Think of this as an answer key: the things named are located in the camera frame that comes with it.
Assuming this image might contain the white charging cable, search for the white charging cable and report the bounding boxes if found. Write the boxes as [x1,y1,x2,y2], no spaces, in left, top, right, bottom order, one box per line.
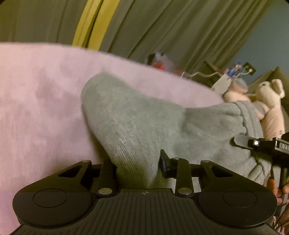
[180,67,253,80]

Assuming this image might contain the grey curtain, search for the grey curtain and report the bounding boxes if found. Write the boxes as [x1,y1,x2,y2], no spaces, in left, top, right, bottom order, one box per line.
[1,1,272,72]

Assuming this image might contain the plastic water bottle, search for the plastic water bottle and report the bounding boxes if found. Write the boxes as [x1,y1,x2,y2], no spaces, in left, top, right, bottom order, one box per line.
[227,62,242,77]

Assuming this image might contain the yellow curtain strip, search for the yellow curtain strip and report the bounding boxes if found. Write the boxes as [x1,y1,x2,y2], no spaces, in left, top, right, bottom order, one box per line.
[72,0,120,51]

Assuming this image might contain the person's right hand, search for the person's right hand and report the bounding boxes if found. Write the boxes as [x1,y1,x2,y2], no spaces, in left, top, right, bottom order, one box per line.
[266,178,289,205]

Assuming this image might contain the pink bed blanket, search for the pink bed blanket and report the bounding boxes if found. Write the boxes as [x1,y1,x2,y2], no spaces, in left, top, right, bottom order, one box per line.
[1,43,222,234]

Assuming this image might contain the pink plush pig toy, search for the pink plush pig toy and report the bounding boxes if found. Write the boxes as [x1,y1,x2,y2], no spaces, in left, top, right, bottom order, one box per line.
[222,78,269,120]

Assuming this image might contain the grey sweatpants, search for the grey sweatpants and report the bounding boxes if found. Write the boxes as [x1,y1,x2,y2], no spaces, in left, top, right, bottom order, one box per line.
[81,73,272,189]

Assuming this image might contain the dark bedside table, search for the dark bedside table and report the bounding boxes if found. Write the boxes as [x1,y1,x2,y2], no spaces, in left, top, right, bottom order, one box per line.
[191,60,257,89]

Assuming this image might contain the beige plush rabbit toy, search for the beige plush rabbit toy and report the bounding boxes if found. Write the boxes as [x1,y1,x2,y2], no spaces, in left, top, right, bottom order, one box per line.
[255,79,285,140]

